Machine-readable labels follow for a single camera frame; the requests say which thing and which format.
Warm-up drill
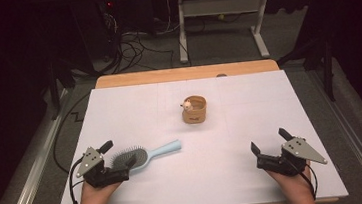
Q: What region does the white board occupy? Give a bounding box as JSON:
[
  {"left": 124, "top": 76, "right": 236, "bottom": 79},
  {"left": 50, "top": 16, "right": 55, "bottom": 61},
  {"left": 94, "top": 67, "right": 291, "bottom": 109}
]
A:
[{"left": 44, "top": 64, "right": 350, "bottom": 204}]

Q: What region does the black computer tower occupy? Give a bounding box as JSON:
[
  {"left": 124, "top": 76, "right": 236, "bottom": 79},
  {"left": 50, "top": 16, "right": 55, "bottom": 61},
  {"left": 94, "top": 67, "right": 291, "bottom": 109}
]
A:
[{"left": 71, "top": 0, "right": 123, "bottom": 66}]

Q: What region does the black metal stand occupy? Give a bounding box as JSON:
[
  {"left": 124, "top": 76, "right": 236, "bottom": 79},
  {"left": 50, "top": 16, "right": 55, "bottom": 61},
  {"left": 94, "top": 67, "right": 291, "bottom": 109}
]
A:
[
  {"left": 44, "top": 56, "right": 80, "bottom": 122},
  {"left": 274, "top": 31, "right": 340, "bottom": 107}
]

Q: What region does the aluminium floor rail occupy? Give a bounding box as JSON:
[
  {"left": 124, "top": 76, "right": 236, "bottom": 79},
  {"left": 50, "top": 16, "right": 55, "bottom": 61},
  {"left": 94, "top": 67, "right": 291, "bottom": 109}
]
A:
[
  {"left": 305, "top": 64, "right": 362, "bottom": 204},
  {"left": 0, "top": 88, "right": 80, "bottom": 204}
]

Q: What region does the bundle of floor cables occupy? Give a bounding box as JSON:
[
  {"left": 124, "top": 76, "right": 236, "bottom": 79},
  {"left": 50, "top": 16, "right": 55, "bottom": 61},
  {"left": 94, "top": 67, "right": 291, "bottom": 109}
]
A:
[{"left": 94, "top": 23, "right": 178, "bottom": 77}]

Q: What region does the wooden table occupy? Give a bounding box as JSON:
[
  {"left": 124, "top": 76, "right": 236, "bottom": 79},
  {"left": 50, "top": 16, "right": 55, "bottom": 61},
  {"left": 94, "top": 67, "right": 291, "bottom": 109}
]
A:
[{"left": 50, "top": 53, "right": 341, "bottom": 204}]

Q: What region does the wooden cup with animal figure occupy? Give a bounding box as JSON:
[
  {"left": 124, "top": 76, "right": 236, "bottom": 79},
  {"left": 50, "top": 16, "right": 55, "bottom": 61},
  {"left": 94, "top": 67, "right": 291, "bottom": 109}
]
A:
[{"left": 179, "top": 94, "right": 209, "bottom": 126}]

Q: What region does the black floor cable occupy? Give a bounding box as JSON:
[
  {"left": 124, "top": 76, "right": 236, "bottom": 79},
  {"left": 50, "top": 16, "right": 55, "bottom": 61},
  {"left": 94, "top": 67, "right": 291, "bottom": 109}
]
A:
[{"left": 47, "top": 91, "right": 100, "bottom": 176}]

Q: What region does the light blue hairbrush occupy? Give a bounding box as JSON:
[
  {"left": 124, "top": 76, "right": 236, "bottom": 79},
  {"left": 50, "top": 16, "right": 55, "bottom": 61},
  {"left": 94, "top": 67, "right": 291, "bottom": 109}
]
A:
[{"left": 108, "top": 139, "right": 185, "bottom": 175}]

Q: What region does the person's right hand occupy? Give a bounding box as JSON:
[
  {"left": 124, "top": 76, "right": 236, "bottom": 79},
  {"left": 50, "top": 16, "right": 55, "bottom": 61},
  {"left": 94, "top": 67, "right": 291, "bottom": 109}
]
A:
[{"left": 264, "top": 164, "right": 317, "bottom": 204}]

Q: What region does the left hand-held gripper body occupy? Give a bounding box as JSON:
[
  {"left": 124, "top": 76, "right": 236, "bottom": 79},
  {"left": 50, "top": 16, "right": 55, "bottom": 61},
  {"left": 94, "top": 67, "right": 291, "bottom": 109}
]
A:
[{"left": 72, "top": 142, "right": 132, "bottom": 190}]

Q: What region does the person's left hand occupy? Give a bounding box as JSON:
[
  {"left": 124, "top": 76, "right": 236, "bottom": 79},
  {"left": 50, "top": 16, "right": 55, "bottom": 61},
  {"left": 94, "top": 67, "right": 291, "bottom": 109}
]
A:
[{"left": 75, "top": 178, "right": 124, "bottom": 204}]

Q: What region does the white metal stand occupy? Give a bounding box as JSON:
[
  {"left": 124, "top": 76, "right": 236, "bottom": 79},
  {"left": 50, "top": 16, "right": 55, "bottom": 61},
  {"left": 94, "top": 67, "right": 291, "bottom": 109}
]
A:
[{"left": 173, "top": 0, "right": 278, "bottom": 68}]

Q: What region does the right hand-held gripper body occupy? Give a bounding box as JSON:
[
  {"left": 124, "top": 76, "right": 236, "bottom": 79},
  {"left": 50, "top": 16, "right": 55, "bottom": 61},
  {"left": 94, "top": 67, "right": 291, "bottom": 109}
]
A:
[{"left": 253, "top": 133, "right": 329, "bottom": 180}]

